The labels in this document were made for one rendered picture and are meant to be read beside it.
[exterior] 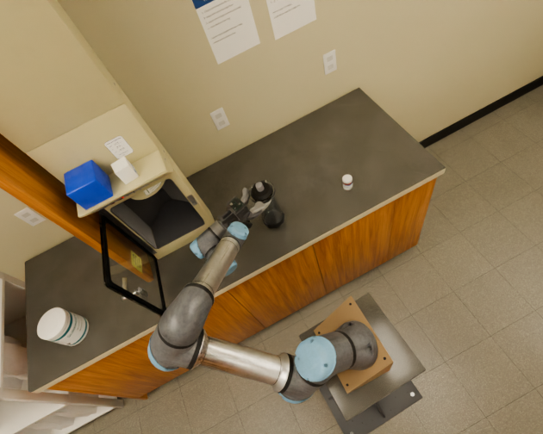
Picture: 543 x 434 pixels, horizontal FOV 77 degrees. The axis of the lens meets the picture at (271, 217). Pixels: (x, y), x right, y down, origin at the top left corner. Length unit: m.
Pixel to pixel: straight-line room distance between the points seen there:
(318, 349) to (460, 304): 1.54
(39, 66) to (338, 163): 1.23
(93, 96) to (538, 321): 2.45
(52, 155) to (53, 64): 0.29
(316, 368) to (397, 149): 1.12
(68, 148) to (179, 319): 0.62
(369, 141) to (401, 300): 1.09
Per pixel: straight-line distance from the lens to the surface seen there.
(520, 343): 2.49
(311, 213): 1.58
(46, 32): 1.06
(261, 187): 1.34
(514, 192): 2.93
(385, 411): 2.27
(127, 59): 1.57
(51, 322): 1.74
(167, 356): 1.04
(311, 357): 1.06
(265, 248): 1.54
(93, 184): 1.18
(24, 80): 1.11
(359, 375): 1.26
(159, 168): 1.19
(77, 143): 1.21
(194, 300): 0.96
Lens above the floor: 2.29
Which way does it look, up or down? 57 degrees down
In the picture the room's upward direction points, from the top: 24 degrees counter-clockwise
